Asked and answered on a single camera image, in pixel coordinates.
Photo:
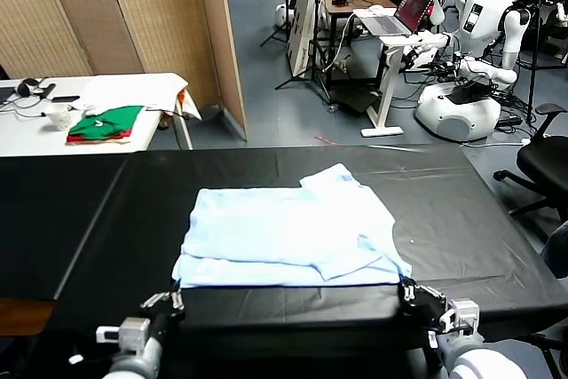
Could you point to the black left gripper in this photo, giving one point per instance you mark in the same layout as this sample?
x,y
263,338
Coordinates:
x,y
162,317

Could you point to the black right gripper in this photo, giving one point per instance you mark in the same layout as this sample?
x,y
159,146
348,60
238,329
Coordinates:
x,y
423,311

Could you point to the light blue t-shirt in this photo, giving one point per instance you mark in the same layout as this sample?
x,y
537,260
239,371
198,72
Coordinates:
x,y
284,237

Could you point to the large black table cover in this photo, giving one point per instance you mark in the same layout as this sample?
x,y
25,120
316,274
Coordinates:
x,y
133,219

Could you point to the small black table cover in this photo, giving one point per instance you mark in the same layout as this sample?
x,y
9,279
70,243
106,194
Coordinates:
x,y
44,219

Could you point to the red folded shirt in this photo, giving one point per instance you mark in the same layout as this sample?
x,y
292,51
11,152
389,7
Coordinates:
x,y
95,139

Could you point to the red pen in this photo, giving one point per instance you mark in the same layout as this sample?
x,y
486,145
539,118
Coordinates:
x,y
327,139

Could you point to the black office chair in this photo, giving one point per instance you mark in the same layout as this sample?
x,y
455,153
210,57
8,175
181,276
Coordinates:
x,y
543,161

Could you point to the green folded shirt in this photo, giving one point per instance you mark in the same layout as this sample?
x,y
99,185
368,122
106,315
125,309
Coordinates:
x,y
108,120

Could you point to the orange cloth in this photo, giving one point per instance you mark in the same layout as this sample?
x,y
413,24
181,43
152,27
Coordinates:
x,y
181,98

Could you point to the white standing desk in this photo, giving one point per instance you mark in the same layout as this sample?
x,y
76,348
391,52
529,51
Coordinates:
x,y
386,86

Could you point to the white paper cup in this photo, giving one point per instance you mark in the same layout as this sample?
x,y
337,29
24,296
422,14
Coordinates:
x,y
60,118

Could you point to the white side table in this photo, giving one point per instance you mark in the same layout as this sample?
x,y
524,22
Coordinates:
x,y
26,139

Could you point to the black smartphone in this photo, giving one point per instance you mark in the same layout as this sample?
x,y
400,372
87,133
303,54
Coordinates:
x,y
65,98

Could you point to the black remote control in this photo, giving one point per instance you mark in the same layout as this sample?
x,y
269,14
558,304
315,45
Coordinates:
x,y
46,90

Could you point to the black headphones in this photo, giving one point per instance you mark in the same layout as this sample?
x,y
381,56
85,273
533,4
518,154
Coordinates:
x,y
27,86

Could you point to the tall black light stand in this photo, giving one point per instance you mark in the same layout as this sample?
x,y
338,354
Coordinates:
x,y
534,64

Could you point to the silver open laptop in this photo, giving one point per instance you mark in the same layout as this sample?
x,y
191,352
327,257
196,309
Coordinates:
x,y
390,24

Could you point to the black tripod stand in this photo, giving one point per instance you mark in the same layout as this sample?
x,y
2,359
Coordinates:
x,y
316,41

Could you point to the white wheeled humanoid robot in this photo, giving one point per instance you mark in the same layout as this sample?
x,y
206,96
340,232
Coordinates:
x,y
475,19

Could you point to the white board panel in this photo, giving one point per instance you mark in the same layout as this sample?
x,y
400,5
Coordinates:
x,y
299,33

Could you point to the bamboo folding screen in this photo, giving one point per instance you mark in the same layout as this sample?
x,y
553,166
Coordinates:
x,y
133,10

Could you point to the small black box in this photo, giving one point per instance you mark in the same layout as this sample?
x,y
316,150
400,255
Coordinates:
x,y
341,0

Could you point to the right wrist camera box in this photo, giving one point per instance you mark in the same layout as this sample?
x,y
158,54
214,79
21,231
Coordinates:
x,y
463,314

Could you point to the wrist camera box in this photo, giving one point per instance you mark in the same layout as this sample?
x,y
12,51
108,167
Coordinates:
x,y
463,314
131,334

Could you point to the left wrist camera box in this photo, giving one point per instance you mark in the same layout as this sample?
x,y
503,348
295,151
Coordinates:
x,y
131,334

